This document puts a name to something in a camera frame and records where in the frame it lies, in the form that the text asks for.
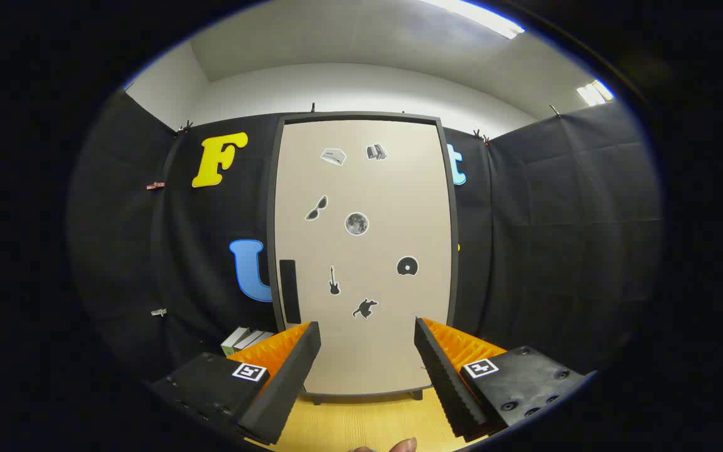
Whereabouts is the beige cabinet door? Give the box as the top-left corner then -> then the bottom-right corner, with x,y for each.
274,119 -> 454,397

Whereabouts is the small ceiling light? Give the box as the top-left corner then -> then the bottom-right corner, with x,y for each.
577,79 -> 614,107

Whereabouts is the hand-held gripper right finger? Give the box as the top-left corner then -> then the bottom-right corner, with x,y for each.
414,317 -> 588,441

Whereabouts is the long ceiling light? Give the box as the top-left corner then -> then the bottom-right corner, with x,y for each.
421,0 -> 525,40

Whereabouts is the black door handle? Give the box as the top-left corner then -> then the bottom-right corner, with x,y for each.
279,259 -> 301,325

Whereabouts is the grey cabinet body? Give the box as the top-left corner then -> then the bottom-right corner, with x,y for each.
265,111 -> 461,404

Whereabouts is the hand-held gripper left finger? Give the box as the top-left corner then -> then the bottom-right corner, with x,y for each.
147,321 -> 322,446

